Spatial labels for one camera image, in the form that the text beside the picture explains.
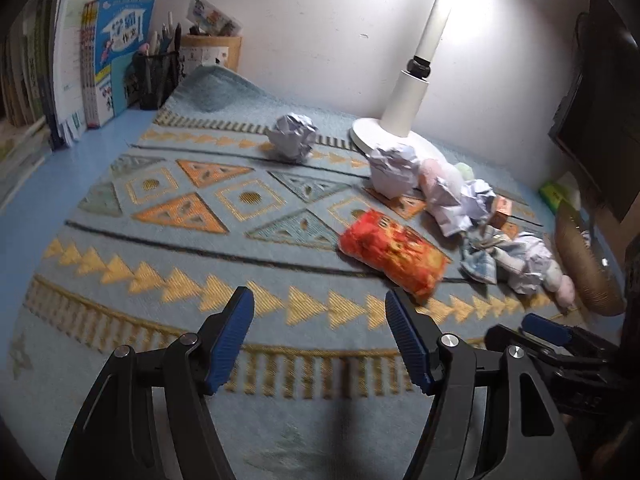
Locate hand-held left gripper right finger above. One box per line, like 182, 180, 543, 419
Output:
385, 287, 583, 480

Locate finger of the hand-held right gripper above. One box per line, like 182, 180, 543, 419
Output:
485, 324, 558, 373
522, 312, 608, 356

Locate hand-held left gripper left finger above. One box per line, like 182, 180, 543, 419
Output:
55, 286, 256, 480

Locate round woven basket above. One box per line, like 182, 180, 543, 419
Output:
555, 200, 628, 317

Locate white paper ball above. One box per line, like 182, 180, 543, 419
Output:
460, 179, 498, 226
369, 144, 422, 197
430, 175, 476, 237
265, 112, 320, 163
505, 237, 553, 295

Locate orange snack packet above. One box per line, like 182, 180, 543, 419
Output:
338, 209, 451, 303

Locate blue checked cloth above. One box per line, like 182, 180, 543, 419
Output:
459, 227, 511, 283

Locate patterned blue woven mat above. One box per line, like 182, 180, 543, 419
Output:
10, 65, 601, 480

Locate small orange cardboard box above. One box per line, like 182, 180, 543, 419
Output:
489, 195, 516, 228

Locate green tissue pack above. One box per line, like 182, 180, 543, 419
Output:
539, 172, 581, 211

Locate black monitor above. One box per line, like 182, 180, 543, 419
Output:
547, 0, 640, 223

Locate white desk lamp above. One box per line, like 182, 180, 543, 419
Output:
350, 0, 468, 161

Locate black mesh pen holder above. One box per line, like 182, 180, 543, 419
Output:
132, 50, 182, 111

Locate bunch of pens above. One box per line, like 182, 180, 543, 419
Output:
142, 10, 183, 58

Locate white paper booklets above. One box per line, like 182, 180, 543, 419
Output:
52, 0, 151, 148

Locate row of upright books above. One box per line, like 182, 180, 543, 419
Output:
0, 0, 56, 128

